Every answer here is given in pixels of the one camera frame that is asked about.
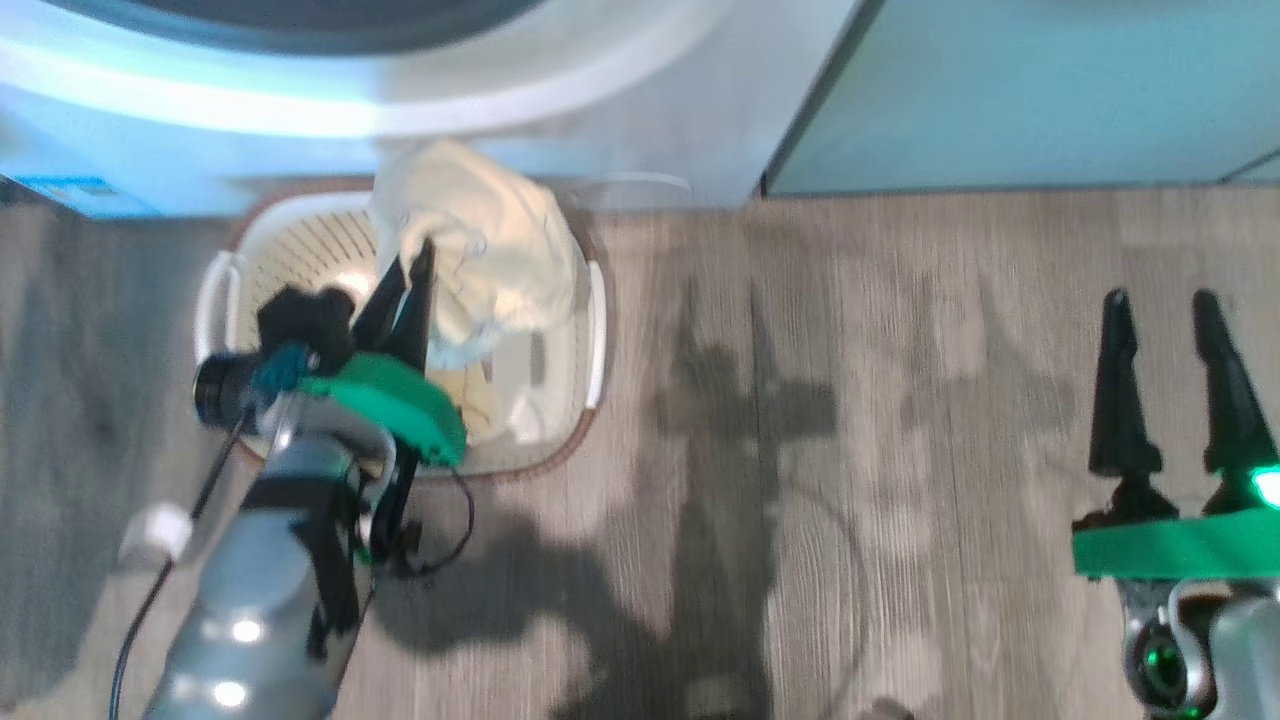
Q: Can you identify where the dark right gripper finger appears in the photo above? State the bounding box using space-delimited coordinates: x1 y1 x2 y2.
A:
1192 290 1280 477
1088 290 1165 480

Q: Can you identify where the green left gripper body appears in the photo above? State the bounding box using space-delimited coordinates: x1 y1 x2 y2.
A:
300 352 469 557

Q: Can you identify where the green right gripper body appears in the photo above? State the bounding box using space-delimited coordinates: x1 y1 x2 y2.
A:
1072 470 1280 581

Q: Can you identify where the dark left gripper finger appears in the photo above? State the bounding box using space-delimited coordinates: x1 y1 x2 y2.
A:
395 238 438 377
352 255 407 354

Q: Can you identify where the plain pale yellow garment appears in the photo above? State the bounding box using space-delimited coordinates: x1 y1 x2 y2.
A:
368 140 587 373

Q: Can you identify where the cream perforated laundry basket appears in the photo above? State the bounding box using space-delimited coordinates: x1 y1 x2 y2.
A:
195 180 609 481

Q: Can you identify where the grey rubber door gasket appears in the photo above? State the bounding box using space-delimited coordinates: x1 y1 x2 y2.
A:
40 0 547 57

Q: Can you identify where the white washing machine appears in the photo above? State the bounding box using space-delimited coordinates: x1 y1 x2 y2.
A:
0 0 873 218

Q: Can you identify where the round filter cover outline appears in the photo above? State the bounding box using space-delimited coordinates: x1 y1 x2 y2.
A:
555 168 693 197

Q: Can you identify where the pale teal cabinet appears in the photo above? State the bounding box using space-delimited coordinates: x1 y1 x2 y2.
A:
763 0 1280 197

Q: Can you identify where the blue white energy label sticker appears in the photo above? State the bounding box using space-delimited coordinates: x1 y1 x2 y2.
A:
15 175 126 217

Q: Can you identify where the thin black wire loop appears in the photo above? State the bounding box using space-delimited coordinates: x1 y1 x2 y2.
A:
390 465 477 583

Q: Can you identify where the white cable tag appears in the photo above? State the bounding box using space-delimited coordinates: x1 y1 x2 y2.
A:
118 503 193 567

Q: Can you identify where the black cable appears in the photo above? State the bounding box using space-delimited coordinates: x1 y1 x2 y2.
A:
108 415 249 720

